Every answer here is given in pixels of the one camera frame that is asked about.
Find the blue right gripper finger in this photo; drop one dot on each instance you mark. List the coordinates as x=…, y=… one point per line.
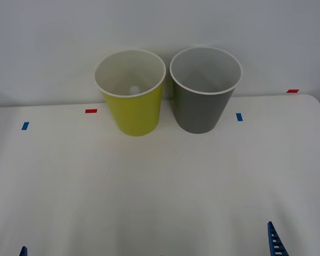
x=275, y=241

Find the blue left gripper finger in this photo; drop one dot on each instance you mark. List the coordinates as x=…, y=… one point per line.
x=23, y=252

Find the clear plastic bottle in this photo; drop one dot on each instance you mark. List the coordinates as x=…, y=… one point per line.
x=134, y=90

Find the yellow-green plastic waste bin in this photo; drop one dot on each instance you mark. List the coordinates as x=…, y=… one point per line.
x=138, y=114

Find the grey plastic waste bin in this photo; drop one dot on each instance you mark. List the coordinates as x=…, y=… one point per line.
x=200, y=112

